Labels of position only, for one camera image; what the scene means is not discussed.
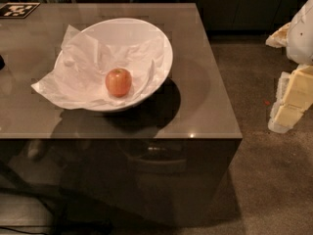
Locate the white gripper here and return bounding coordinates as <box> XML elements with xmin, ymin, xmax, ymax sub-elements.
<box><xmin>265</xmin><ymin>0</ymin><xmax>313</xmax><ymax>133</ymax></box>

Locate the red apple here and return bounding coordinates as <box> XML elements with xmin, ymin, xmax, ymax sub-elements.
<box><xmin>106</xmin><ymin>69</ymin><xmax>132</xmax><ymax>97</ymax></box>

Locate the white bowl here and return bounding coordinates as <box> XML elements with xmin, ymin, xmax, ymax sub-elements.
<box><xmin>54</xmin><ymin>18</ymin><xmax>174</xmax><ymax>113</ymax></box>

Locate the white tissue paper sheet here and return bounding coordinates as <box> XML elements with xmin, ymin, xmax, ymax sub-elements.
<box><xmin>30</xmin><ymin>24</ymin><xmax>165</xmax><ymax>111</ymax></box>

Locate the black white fiducial marker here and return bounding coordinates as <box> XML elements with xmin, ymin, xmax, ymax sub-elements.
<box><xmin>0</xmin><ymin>2</ymin><xmax>39</xmax><ymax>19</ymax></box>

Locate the dark object at left edge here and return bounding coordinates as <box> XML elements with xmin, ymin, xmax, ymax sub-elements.
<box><xmin>0</xmin><ymin>55</ymin><xmax>6</xmax><ymax>70</ymax></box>

